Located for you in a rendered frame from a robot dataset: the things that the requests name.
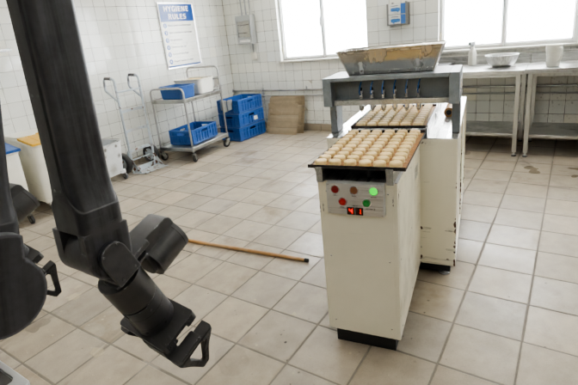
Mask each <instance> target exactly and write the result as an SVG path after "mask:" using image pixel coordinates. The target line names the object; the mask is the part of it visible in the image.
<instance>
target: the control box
mask: <svg viewBox="0 0 578 385"><path fill-rule="evenodd" d="M332 186H337V187H338V189H339V191H338V192H337V193H334V192H332V191H331V187H332ZM353 186H354V187H356V188H357V189H358V192H357V193H356V194H352V193H351V192H350V188H351V187H353ZM371 188H376V189H377V191H378V193H377V194H376V195H371V194H370V189H371ZM326 192H327V203H328V213H335V214H346V215H357V216H368V217H385V215H386V207H385V183H380V182H362V181H344V180H328V181H327V182H326ZM340 199H345V200H346V204H345V205H340V204H339V200H340ZM366 199H367V200H369V201H370V205H369V206H368V207H365V206H364V205H363V201H364V200H366ZM349 208H352V209H353V210H352V209H350V213H352V212H353V214H350V213H349ZM357 209H361V214H360V213H359V214H360V215H358V214H357Z"/></svg>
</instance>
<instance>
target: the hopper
mask: <svg viewBox="0 0 578 385"><path fill-rule="evenodd" d="M446 42H447V40H439V41H428V42H417V43H407V44H396V45H386V46H366V47H355V48H348V49H345V50H341V51H338V52H335V53H336V54H337V56H338V58H339V59H340V60H341V63H342V65H343V66H344V68H345V70H346V72H347V73H348V75H349V76H358V75H374V74H390V73H405V72H421V71H434V70H435V69H436V67H437V65H438V63H439V61H440V57H441V54H442V52H443V50H444V47H445V45H446Z"/></svg>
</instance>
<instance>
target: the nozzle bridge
mask: <svg viewBox="0 0 578 385"><path fill-rule="evenodd" d="M407 79H409V80H408V82H407ZM419 79H421V80H420V83H419V85H420V89H421V98H417V97H416V89H417V85H418V82H419ZM373 80H374V81H373ZM383 80H384V85H383V86H384V90H385V99H382V96H381V88H382V83H383ZM395 80H396V83H395V86H396V90H397V98H396V99H393V86H394V82H395ZM361 81H362V83H361V85H360V82H361ZM372 81H373V82H372ZM406 82H407V85H408V89H409V98H404V90H405V85H406ZM322 83H323V105H324V107H330V119H331V131H332V133H338V132H340V131H341V130H342V129H343V118H342V106H358V105H390V104H422V103H449V104H452V133H459V132H460V125H461V95H462V85H463V65H462V64H457V65H443V66H437V67H436V69H435V70H434V71H421V72H405V73H390V74H374V75H358V76H349V75H348V73H347V72H346V71H343V72H338V73H335V74H334V75H331V76H328V77H325V78H324V79H322ZM371 83H372V87H373V90H374V99H373V100H371V97H370V87H371ZM359 86H360V87H361V88H362V91H363V100H360V95H359Z"/></svg>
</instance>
